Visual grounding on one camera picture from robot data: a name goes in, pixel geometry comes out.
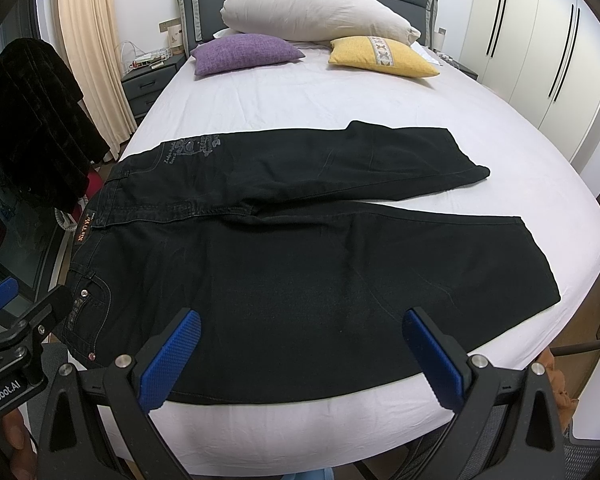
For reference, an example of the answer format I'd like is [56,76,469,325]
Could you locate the dark grey nightstand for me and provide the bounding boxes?
[121,54,187,125]

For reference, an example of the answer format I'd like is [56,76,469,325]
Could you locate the white wardrobe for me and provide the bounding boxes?
[460,0,600,171]

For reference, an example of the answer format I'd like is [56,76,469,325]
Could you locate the purple cushion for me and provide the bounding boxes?
[190,34,304,77]

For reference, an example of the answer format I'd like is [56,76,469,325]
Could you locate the large white pillow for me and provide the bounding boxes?
[221,0,420,46]

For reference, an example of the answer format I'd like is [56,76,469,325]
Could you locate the yellow cushion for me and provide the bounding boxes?
[328,36,439,78]

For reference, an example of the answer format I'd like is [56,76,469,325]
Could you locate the black denim pants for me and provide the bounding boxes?
[57,122,560,404]

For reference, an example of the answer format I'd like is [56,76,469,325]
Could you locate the left hand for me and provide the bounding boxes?
[1,408,38,480]

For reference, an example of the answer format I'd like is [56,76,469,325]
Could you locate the black hanging clothes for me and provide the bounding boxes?
[0,38,109,212]

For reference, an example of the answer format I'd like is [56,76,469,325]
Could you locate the white bed mattress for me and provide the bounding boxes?
[114,44,600,476]

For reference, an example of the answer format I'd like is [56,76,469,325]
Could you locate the beige curtain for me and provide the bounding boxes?
[57,0,136,159]

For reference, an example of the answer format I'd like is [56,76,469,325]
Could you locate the orange cloth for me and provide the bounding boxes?
[536,348,579,432]

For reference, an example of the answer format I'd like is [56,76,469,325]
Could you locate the right nightstand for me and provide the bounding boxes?
[437,52,479,80]

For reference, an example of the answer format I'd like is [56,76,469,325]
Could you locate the white item on nightstand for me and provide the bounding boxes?
[168,25,184,55]

